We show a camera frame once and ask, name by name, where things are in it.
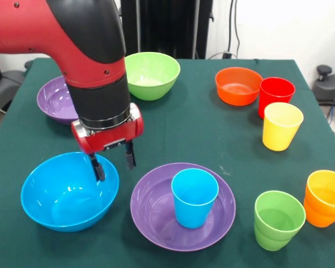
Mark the orange-red plastic bowl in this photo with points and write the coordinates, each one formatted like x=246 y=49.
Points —
x=237 y=95

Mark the grey pedestal foot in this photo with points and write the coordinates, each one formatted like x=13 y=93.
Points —
x=326 y=89
x=5 y=86

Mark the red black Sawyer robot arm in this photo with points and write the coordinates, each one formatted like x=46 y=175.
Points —
x=44 y=30

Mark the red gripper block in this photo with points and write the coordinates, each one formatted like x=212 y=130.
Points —
x=111 y=138

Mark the yellow plastic cup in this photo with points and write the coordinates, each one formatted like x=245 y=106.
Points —
x=280 y=131

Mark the green plastic cup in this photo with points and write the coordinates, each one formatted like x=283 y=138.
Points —
x=276 y=234

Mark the orange plastic cup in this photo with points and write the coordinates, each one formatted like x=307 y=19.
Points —
x=321 y=206

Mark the blue plastic bowl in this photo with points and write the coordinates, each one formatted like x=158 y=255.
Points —
x=61 y=206

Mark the green plastic bowl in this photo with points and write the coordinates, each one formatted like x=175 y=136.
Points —
x=153 y=81

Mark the dark green tablecloth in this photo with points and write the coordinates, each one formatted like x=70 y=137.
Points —
x=198 y=134

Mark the deep purple plastic bowl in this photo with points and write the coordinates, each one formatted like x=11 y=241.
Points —
x=56 y=103

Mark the blue plastic cup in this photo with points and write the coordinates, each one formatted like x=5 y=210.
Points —
x=194 y=206

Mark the shallow purple plastic bowl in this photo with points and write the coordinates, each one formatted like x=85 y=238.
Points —
x=153 y=212

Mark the black power plug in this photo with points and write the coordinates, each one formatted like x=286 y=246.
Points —
x=226 y=55

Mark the red plastic cup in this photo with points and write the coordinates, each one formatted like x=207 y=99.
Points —
x=276 y=92

